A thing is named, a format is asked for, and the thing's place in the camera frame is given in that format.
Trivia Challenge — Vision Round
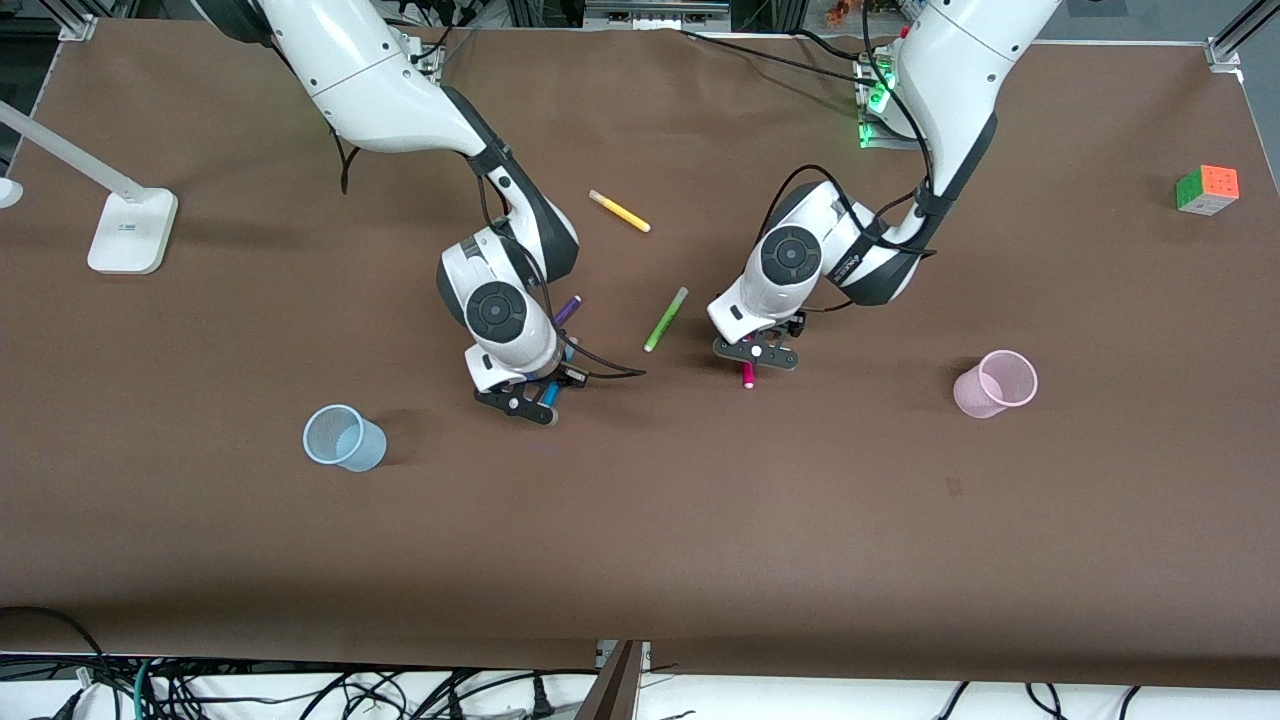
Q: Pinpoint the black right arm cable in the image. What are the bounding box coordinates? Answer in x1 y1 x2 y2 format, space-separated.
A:
338 130 648 383

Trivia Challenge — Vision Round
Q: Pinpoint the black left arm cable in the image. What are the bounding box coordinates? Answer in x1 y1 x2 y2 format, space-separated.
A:
758 28 943 263

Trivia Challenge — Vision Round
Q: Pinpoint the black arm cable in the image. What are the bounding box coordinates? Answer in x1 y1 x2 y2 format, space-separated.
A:
338 130 648 383
758 28 943 263

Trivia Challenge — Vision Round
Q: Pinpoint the green marker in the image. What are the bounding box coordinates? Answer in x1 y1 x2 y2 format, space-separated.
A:
643 287 690 353

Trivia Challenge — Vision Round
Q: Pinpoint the yellow marker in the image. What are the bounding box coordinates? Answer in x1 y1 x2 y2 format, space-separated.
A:
588 189 652 234

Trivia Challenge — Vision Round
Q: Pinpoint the white desk lamp stand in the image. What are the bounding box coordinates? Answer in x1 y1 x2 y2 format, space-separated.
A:
0 98 180 276

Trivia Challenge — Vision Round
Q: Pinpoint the pink mesh cup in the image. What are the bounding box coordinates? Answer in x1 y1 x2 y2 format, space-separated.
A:
953 349 1039 419

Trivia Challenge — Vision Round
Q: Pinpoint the blue marker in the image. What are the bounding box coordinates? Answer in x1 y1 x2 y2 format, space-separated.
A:
539 338 578 410

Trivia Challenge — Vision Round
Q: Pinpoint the grey rack unit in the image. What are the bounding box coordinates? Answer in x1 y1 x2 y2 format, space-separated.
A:
584 0 733 31

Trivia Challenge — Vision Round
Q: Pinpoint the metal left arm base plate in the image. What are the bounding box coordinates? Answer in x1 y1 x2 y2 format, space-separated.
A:
854 52 926 151

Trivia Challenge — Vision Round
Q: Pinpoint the black floor cable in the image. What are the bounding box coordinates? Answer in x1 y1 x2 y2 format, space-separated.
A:
0 604 113 720

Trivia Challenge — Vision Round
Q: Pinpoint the black cable across table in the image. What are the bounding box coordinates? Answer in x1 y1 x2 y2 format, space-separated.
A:
680 28 873 87

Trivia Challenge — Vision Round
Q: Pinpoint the blue mesh cup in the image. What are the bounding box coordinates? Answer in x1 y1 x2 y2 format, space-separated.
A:
302 404 388 473

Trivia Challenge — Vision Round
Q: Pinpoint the aluminium frame profile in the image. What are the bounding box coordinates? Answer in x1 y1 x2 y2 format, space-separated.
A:
1204 0 1280 73

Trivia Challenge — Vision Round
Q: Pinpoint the colourful puzzle cube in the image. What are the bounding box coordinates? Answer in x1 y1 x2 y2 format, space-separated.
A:
1175 164 1242 218

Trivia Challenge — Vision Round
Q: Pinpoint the dark table leg post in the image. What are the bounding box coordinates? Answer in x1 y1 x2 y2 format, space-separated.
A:
574 640 653 720

